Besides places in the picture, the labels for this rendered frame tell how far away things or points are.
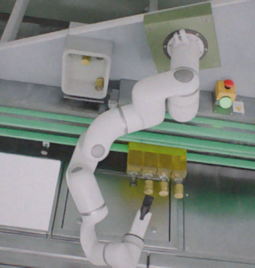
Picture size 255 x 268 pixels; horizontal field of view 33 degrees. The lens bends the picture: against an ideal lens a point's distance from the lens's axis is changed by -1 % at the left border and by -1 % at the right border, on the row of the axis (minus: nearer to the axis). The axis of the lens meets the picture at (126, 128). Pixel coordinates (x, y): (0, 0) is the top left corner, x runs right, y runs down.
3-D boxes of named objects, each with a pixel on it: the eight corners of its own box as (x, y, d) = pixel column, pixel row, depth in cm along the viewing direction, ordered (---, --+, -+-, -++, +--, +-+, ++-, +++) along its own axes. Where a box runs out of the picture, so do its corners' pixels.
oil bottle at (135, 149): (129, 133, 179) (125, 177, 165) (131, 125, 174) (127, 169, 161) (143, 135, 179) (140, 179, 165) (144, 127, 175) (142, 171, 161)
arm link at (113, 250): (92, 257, 134) (115, 258, 129) (103, 229, 141) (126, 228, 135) (117, 282, 142) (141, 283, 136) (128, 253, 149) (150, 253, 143)
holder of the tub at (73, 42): (65, 87, 179) (61, 100, 174) (67, 34, 158) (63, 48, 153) (106, 92, 180) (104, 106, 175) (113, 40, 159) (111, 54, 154)
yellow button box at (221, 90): (212, 91, 175) (214, 104, 170) (218, 78, 169) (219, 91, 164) (229, 93, 175) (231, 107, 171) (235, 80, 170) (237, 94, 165)
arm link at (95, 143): (116, 104, 136) (71, 117, 134) (123, 109, 123) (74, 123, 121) (126, 146, 139) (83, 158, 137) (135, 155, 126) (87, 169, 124)
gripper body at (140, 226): (140, 252, 149) (150, 225, 156) (146, 240, 141) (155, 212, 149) (120, 245, 150) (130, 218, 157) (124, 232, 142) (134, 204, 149)
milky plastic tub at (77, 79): (64, 78, 174) (61, 93, 169) (66, 34, 157) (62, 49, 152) (107, 84, 175) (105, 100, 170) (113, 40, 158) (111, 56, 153)
